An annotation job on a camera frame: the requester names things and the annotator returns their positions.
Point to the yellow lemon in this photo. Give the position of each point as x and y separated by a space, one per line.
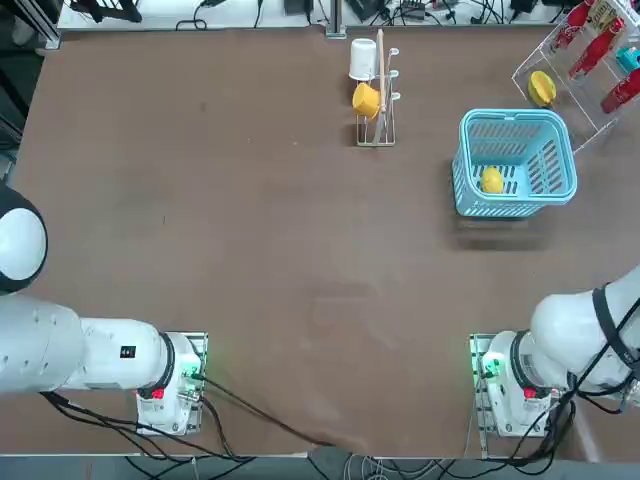
492 181

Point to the red drink bottle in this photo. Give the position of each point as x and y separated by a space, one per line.
570 29
620 94
595 52

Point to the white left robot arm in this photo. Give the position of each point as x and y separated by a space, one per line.
100 355

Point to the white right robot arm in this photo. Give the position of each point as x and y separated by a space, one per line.
560 340

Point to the light blue plastic basket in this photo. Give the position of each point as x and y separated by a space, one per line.
495 115

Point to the yellow-green star fruit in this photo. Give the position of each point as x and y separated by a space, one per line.
542 87

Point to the clear acrylic rack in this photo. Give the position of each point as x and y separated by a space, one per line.
537 55

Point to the printed drink carton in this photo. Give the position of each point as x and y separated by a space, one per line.
602 10

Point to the yellow cup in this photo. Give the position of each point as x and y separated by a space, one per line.
365 99

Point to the wooden rod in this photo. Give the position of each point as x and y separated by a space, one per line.
381 65

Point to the white cup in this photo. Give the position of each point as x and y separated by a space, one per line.
362 57

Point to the black power adapter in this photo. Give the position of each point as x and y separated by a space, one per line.
298 6

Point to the grey power adapter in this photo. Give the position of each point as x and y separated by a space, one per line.
367 7

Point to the black power strip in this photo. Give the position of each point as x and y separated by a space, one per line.
415 5

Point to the small teal box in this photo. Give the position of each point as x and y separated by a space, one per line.
627 57

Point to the aluminium frame post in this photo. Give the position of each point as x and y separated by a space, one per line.
336 17

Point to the aluminium frame rail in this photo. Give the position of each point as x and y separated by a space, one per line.
37 27

